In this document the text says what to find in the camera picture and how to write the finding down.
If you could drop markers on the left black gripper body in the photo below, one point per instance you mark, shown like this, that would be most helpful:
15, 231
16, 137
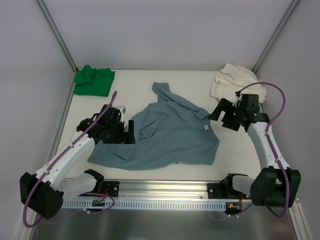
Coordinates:
121, 135

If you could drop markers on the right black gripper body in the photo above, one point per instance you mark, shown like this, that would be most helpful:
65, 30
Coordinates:
227, 115

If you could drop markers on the blue-grey t-shirt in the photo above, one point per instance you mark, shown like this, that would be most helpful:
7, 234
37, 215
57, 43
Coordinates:
170, 131

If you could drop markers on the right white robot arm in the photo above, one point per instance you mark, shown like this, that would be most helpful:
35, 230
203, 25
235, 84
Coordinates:
269, 155

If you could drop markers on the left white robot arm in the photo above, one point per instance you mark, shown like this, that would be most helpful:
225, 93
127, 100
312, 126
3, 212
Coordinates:
46, 190

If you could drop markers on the cream white t-shirt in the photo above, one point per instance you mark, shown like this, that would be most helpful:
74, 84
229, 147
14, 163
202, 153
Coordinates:
231, 79

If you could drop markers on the green folded t-shirt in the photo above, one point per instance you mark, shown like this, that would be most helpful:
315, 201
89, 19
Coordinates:
93, 82

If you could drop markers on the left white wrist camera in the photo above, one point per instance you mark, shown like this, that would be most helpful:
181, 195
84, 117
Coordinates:
122, 110

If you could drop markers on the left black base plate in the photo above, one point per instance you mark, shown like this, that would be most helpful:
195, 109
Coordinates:
110, 188

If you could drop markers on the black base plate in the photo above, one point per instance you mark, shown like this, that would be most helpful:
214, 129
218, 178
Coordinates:
218, 190
110, 188

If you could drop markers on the aluminium mounting rail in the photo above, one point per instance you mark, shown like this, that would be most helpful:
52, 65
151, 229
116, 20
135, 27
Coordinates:
160, 187

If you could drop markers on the white slotted cable duct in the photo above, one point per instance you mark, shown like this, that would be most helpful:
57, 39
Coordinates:
130, 204

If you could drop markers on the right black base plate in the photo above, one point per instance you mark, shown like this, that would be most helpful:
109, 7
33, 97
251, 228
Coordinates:
218, 190

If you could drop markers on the left aluminium frame post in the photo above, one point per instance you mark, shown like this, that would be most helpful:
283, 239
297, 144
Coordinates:
57, 35

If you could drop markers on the aluminium frame post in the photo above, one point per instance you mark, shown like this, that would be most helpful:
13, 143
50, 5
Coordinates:
275, 34
57, 35

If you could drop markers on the right aluminium frame post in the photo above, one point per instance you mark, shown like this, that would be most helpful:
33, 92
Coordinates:
275, 34

